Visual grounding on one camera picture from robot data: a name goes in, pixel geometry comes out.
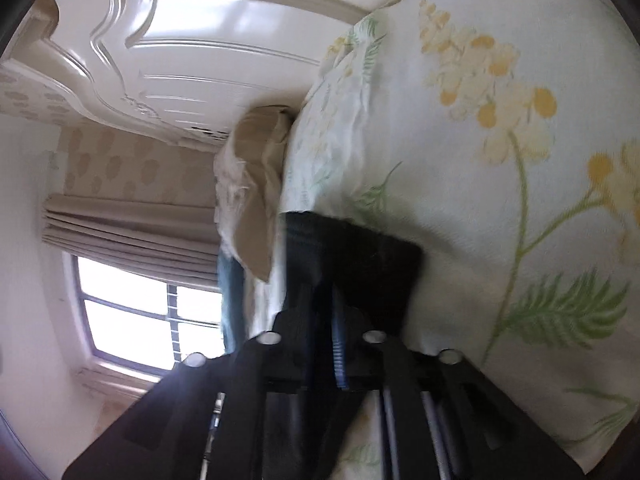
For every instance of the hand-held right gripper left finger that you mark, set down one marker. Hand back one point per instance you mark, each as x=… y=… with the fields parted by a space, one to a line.
x=280 y=355

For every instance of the floral bed sheet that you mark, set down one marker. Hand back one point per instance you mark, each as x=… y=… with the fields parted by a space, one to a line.
x=450 y=185

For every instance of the beige pillow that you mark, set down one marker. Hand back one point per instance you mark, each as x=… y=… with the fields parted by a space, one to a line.
x=255 y=200

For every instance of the white carved headboard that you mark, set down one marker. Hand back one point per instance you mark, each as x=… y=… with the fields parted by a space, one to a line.
x=200 y=25

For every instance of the window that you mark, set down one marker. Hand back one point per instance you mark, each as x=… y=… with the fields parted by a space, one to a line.
x=125 y=310

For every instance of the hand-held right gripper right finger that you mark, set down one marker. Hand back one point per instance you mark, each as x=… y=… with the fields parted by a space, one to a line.
x=342 y=355

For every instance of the beige window curtain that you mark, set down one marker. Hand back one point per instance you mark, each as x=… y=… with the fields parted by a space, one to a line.
x=125 y=230

